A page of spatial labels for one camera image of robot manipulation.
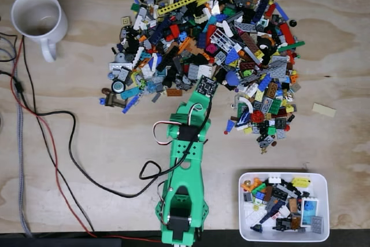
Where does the white Lego window panel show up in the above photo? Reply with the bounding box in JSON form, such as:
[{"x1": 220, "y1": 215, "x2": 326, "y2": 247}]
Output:
[{"x1": 301, "y1": 197, "x2": 320, "y2": 227}]

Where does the white Lego lattice window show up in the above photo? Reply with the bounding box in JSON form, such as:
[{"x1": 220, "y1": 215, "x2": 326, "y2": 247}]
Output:
[{"x1": 210, "y1": 28, "x2": 236, "y2": 54}]

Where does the dark blue Lego piece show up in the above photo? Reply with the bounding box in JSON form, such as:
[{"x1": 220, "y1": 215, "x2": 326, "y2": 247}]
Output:
[{"x1": 250, "y1": 200, "x2": 286, "y2": 232}]

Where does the white red black servo cable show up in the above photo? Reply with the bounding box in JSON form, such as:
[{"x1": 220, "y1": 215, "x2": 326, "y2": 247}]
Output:
[{"x1": 152, "y1": 103, "x2": 205, "y2": 147}]

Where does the brown Lego figure piece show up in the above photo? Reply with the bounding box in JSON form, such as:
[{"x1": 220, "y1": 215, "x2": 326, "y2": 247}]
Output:
[{"x1": 105, "y1": 91, "x2": 128, "y2": 108}]

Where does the long green Lego plate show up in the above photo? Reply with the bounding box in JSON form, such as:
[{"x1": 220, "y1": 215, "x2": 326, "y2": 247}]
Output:
[{"x1": 278, "y1": 40, "x2": 306, "y2": 53}]

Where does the white Lego arch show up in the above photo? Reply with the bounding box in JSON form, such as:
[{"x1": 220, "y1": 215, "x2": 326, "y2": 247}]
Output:
[{"x1": 238, "y1": 96, "x2": 256, "y2": 114}]

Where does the grey braided cable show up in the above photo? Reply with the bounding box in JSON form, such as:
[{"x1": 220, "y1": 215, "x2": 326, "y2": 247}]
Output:
[{"x1": 0, "y1": 35, "x2": 32, "y2": 238}]

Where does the light grey Lego plate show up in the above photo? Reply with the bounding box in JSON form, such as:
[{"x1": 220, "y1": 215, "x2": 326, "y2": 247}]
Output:
[{"x1": 109, "y1": 62, "x2": 134, "y2": 72}]

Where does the white ceramic mug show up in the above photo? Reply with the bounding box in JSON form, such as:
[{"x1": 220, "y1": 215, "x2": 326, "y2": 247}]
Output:
[{"x1": 10, "y1": 0, "x2": 69, "y2": 64}]

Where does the black power cable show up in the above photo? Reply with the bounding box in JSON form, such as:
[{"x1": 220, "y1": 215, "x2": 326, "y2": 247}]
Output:
[{"x1": 0, "y1": 34, "x2": 174, "y2": 232}]

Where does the white plastic bin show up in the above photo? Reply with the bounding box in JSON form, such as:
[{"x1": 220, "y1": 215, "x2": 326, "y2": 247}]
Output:
[{"x1": 238, "y1": 172, "x2": 331, "y2": 243}]

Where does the black Lego wheel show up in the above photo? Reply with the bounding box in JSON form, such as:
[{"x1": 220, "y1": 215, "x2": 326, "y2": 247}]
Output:
[{"x1": 110, "y1": 79, "x2": 127, "y2": 95}]

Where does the red wire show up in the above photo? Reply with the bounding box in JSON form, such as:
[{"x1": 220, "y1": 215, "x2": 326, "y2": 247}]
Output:
[{"x1": 10, "y1": 0, "x2": 162, "y2": 243}]

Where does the yellow Lego piece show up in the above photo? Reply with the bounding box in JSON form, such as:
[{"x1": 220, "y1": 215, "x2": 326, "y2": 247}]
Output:
[{"x1": 291, "y1": 177, "x2": 312, "y2": 189}]

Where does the grey Lego wedge plate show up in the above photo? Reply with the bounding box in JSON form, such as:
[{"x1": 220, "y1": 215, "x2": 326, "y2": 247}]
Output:
[{"x1": 261, "y1": 55, "x2": 288, "y2": 79}]

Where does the small blue Lego plate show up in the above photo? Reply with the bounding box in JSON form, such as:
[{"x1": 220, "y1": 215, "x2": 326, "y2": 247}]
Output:
[{"x1": 121, "y1": 94, "x2": 140, "y2": 115}]

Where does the tan Lego plate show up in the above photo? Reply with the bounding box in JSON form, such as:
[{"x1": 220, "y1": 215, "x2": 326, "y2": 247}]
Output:
[{"x1": 312, "y1": 102, "x2": 338, "y2": 119}]

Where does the blue Lego dome piece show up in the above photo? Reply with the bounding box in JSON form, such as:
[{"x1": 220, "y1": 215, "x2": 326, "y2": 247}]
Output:
[{"x1": 225, "y1": 71, "x2": 241, "y2": 86}]

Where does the red round Lego piece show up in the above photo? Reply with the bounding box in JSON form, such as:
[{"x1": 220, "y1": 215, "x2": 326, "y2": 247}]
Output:
[{"x1": 250, "y1": 111, "x2": 265, "y2": 124}]

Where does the cyan Lego plate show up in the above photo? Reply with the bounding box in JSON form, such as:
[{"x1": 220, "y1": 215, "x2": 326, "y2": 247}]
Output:
[{"x1": 120, "y1": 87, "x2": 140, "y2": 101}]

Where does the yellow Lego technic beam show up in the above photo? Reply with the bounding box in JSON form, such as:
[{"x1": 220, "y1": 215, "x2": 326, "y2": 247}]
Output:
[{"x1": 157, "y1": 0, "x2": 201, "y2": 17}]

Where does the long blue Lego plate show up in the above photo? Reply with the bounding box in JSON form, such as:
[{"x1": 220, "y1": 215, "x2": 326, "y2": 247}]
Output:
[{"x1": 274, "y1": 2, "x2": 290, "y2": 21}]

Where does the orange Lego piece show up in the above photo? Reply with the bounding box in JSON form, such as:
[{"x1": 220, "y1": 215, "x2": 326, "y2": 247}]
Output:
[{"x1": 242, "y1": 178, "x2": 262, "y2": 191}]

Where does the long red Lego brick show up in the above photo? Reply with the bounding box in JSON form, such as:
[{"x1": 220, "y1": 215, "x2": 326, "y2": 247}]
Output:
[{"x1": 279, "y1": 23, "x2": 296, "y2": 46}]

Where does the small grey Lego plate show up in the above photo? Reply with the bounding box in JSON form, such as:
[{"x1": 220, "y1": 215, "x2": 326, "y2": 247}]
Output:
[{"x1": 311, "y1": 215, "x2": 324, "y2": 234}]

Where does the black camera circuit board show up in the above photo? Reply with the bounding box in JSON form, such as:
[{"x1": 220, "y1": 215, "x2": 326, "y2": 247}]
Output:
[{"x1": 195, "y1": 75, "x2": 219, "y2": 98}]

